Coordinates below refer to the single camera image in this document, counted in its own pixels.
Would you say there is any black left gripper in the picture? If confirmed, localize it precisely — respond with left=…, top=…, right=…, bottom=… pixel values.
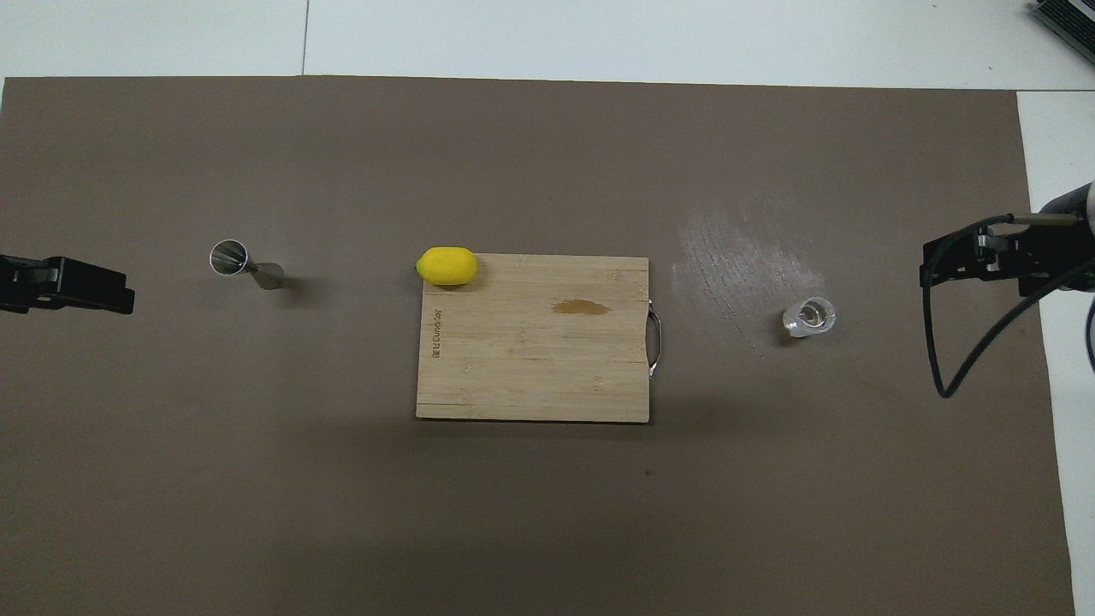
left=0, top=254, right=136, bottom=316

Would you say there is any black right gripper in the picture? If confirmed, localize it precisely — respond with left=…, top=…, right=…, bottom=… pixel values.
left=921, top=185, right=1095, bottom=297

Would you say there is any steel double jigger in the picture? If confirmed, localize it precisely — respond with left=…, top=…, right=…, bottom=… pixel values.
left=210, top=240, right=287, bottom=292

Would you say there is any small clear glass cup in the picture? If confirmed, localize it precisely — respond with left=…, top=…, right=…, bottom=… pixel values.
left=782, top=296, right=838, bottom=339

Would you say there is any brown table mat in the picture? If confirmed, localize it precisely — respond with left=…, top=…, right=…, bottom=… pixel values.
left=0, top=75, right=1077, bottom=616

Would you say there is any grey ribbed metal device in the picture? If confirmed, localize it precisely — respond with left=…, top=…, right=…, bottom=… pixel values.
left=1029, top=0, right=1095, bottom=65

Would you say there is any yellow lemon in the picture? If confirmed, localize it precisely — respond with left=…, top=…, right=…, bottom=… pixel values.
left=416, top=246, right=480, bottom=287

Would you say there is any bamboo cutting board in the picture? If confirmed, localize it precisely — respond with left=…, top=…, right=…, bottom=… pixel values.
left=416, top=254, right=664, bottom=424

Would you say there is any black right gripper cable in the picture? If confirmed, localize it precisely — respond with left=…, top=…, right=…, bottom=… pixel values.
left=928, top=214, right=1095, bottom=400

